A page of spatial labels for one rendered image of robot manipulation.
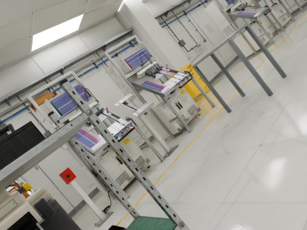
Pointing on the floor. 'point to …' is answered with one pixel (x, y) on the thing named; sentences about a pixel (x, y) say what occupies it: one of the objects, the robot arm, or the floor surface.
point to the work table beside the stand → (242, 61)
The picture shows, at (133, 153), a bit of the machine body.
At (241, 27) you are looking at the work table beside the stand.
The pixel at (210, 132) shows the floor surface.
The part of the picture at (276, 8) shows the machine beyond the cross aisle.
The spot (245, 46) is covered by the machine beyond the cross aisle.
